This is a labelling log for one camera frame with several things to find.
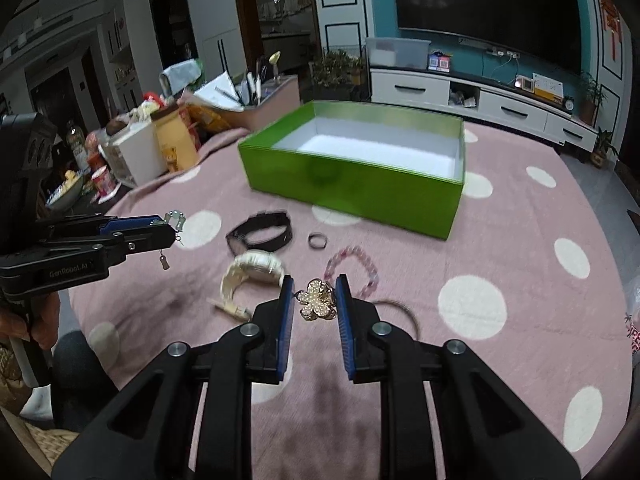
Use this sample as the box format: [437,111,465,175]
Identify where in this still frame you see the small potted plant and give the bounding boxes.
[590,127,618,168]

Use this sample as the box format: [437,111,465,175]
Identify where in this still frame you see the tall potted plant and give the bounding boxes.
[577,72,608,126]

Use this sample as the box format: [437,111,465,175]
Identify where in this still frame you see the pink polka dot blanket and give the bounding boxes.
[67,120,636,480]

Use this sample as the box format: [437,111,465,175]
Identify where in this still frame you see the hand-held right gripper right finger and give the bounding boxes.
[334,274,583,480]

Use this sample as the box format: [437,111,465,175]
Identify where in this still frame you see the pink storage box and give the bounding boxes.
[182,74,301,133]

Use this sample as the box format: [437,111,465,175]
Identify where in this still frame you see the black wristwatch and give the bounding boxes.
[225,211,293,256]

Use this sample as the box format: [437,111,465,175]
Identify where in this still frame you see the green cardboard box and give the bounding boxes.
[237,100,467,242]

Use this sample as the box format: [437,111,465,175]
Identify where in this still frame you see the bowl of snacks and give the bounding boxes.
[47,172,86,211]

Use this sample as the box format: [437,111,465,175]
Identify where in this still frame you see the gold pearl flower brooch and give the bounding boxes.
[294,279,337,322]

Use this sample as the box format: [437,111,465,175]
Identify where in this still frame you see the clear plastic storage bin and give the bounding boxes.
[365,36,432,70]

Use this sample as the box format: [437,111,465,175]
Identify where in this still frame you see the black television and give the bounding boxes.
[391,0,583,76]

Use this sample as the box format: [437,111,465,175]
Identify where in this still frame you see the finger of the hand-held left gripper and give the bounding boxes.
[92,222,178,266]
[37,214,168,241]

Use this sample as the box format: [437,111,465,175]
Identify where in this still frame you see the red instant noodle cup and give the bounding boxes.
[92,165,118,196]

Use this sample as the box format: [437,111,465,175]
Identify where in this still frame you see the person's left hand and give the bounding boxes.
[0,292,61,351]

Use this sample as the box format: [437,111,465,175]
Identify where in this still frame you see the clear plastic bottle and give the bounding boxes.
[65,120,86,171]

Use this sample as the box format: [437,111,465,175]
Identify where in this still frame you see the red wall decoration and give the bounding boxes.
[602,0,623,61]

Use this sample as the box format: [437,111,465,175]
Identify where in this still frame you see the silver rhinestone earring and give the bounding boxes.
[159,209,187,271]

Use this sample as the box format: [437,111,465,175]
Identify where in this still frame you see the white plastic bag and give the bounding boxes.
[622,280,640,356]

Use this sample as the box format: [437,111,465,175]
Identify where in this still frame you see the plants in wire cage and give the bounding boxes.
[307,49,368,102]

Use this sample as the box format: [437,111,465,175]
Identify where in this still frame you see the green and white bag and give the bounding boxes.
[160,59,203,98]

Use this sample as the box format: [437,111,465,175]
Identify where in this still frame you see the white television cabinet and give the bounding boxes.
[369,65,601,153]

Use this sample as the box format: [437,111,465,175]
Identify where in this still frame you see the white plastic container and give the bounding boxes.
[102,120,168,188]

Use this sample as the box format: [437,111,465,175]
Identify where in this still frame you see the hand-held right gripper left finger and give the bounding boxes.
[52,276,296,480]

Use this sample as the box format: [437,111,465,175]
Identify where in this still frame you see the yellow and white desk calendar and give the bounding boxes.
[532,72,566,103]

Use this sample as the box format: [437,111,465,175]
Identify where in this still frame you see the cream wristwatch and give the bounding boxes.
[207,250,287,321]

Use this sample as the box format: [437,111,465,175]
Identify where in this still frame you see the person's dark trouser leg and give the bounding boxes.
[50,330,121,431]

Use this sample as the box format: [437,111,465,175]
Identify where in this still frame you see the silver bangle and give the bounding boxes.
[370,299,421,338]

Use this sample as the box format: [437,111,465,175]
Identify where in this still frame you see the yellow bear print box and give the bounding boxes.
[152,107,201,173]

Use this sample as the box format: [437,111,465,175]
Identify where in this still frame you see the pink bead bracelet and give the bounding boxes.
[323,245,382,297]

